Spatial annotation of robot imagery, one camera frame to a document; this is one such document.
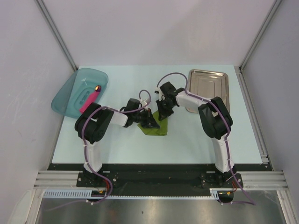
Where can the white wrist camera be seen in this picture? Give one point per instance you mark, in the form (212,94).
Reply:
(145,102)
(159,92)

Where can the green paper napkin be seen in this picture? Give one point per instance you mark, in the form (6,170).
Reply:
(162,131)

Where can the teal plastic bin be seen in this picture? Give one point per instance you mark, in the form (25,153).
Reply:
(76,90)

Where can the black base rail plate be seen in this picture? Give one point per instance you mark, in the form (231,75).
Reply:
(153,179)

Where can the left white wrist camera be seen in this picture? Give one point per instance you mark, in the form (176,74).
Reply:
(145,102)

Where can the white cable duct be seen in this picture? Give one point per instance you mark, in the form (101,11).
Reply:
(95,194)

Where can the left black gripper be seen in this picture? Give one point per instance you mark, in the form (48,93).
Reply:
(149,122)

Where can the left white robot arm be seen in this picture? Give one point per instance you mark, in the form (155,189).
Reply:
(92,125)

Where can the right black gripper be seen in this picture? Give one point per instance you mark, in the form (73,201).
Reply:
(163,114)

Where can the steel metal tray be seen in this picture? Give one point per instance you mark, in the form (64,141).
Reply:
(209,84)

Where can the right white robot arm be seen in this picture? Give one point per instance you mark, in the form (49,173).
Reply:
(214,116)

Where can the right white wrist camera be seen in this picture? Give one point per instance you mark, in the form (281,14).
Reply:
(159,92)

